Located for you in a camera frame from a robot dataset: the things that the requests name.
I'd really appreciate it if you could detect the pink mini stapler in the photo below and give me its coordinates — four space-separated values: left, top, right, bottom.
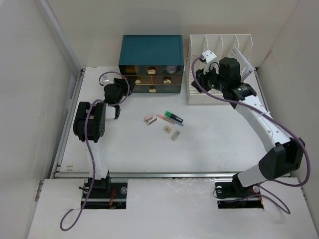
144 115 158 125

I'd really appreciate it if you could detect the small yellow eraser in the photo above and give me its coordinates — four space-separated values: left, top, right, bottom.
164 126 171 133

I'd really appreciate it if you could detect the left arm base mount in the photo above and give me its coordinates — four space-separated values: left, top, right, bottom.
79 174 128 210

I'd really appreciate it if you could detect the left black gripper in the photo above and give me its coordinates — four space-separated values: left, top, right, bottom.
113 79 136 105

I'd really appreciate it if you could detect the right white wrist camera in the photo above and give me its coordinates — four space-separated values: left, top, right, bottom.
200 49 217 65

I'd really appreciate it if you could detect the aluminium table rail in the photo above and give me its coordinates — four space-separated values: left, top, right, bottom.
50 172 234 179

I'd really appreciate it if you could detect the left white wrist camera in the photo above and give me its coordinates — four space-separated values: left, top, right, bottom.
99 75 114 87

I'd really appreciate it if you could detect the orange pen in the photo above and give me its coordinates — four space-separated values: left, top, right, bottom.
157 114 175 124

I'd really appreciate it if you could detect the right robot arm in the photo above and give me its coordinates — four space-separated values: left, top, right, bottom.
191 55 311 196

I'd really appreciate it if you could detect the white spiral manual booklet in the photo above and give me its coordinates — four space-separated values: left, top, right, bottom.
227 45 255 82

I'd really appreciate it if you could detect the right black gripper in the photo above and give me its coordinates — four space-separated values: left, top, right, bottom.
191 63 227 93

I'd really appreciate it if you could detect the silver staple box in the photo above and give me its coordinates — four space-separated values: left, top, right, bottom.
171 130 180 141

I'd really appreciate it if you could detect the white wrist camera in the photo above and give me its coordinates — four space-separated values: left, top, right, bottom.
99 75 114 87
200 49 217 65

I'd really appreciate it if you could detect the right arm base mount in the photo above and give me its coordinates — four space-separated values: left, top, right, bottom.
213 177 264 209

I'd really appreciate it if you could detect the green black highlighter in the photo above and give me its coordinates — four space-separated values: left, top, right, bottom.
165 111 183 123

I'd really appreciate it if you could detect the blue pen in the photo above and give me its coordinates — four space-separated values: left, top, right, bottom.
164 116 184 126

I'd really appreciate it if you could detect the teal drawer organizer box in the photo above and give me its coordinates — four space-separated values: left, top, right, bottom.
119 35 184 94

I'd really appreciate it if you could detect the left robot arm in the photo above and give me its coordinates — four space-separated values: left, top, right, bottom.
73 78 135 198

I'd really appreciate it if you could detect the white file rack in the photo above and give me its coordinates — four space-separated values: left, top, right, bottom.
185 34 260 105

